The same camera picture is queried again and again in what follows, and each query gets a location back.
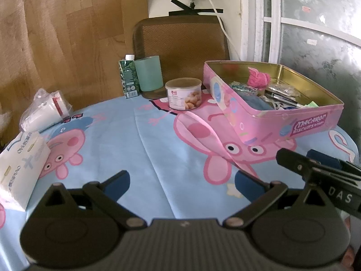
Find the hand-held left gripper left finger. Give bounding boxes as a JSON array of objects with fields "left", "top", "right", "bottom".
[{"left": 45, "top": 170, "right": 147, "bottom": 230}]

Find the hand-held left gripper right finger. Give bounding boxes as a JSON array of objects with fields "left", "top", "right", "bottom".
[{"left": 223, "top": 171, "right": 333, "bottom": 229}]

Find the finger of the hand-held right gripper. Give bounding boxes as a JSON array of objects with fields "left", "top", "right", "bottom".
[
  {"left": 276, "top": 148, "right": 361, "bottom": 185},
  {"left": 306, "top": 149, "right": 361, "bottom": 173}
]

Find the pink tin box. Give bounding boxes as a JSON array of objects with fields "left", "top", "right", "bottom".
[{"left": 204, "top": 61, "right": 345, "bottom": 143}]

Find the blue plastic bag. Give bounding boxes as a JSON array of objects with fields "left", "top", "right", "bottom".
[{"left": 235, "top": 90, "right": 275, "bottom": 110}]

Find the clear plastic bag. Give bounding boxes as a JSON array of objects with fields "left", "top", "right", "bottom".
[{"left": 268, "top": 83, "right": 301, "bottom": 98}]

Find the pink yarn ball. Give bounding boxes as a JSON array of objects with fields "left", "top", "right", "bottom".
[{"left": 247, "top": 67, "right": 271, "bottom": 89}]

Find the dotted foil packet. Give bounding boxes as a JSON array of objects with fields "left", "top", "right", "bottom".
[{"left": 229, "top": 81, "right": 256, "bottom": 91}]

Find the printed cartoon tablecloth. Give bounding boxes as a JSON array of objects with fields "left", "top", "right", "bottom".
[{"left": 0, "top": 90, "right": 361, "bottom": 266}]

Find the frosted window pane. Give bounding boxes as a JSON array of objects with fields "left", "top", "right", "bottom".
[{"left": 282, "top": 0, "right": 361, "bottom": 153}]

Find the large white tissue pack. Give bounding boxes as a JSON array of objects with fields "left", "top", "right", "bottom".
[{"left": 0, "top": 131, "right": 51, "bottom": 212}]

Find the plastic bag of paper cups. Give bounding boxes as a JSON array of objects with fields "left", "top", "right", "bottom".
[{"left": 20, "top": 88, "right": 73, "bottom": 132}]

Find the green drink carton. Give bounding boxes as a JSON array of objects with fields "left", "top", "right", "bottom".
[{"left": 118, "top": 54, "right": 141, "bottom": 99}]

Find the peanut can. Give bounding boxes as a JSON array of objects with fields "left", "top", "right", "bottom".
[{"left": 165, "top": 78, "right": 202, "bottom": 110}]

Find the teal cup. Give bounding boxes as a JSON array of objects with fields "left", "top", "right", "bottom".
[{"left": 134, "top": 56, "right": 164, "bottom": 92}]

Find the black tape cross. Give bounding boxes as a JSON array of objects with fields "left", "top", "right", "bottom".
[{"left": 169, "top": 0, "right": 224, "bottom": 16}]

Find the wood-grain wall sheet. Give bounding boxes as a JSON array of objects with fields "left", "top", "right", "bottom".
[{"left": 0, "top": 0, "right": 150, "bottom": 125}]

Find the white window frame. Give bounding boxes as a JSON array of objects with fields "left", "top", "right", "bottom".
[{"left": 240, "top": 0, "right": 361, "bottom": 63}]

